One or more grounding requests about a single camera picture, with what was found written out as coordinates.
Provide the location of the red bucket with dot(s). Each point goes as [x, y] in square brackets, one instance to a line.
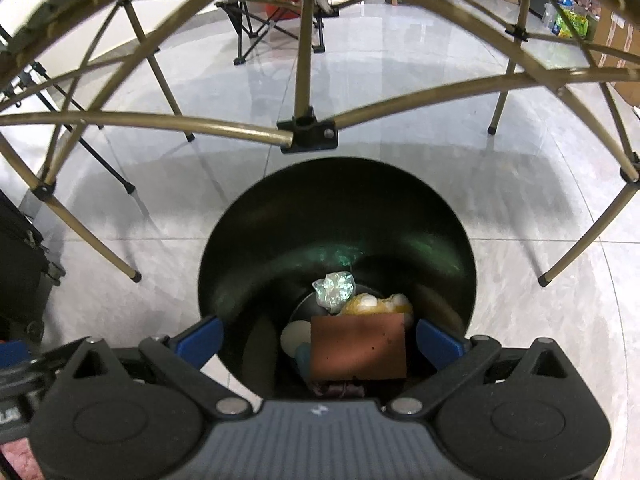
[274, 10]

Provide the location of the brown scouring sponge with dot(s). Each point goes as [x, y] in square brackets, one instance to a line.
[357, 347]

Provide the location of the black tripod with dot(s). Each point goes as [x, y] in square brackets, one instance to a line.
[105, 163]

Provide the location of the small white cup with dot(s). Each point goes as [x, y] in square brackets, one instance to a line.
[295, 337]

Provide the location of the large cardboard box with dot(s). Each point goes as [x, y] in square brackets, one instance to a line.
[617, 55]

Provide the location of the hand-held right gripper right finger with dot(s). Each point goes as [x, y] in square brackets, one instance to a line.
[440, 342]

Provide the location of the person's pink fuzzy clothing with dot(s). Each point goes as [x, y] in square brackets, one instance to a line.
[15, 460]

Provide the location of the clear plastic bag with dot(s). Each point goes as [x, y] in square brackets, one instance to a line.
[332, 290]

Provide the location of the black trash bin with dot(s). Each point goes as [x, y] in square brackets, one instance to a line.
[340, 210]

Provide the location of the green bag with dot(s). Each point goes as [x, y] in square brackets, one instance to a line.
[572, 24]

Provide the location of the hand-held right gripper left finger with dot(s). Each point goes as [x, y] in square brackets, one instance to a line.
[200, 340]

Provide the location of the black suitcase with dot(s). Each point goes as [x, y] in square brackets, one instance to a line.
[20, 270]

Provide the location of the khaki folding table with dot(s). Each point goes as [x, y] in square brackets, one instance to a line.
[302, 60]

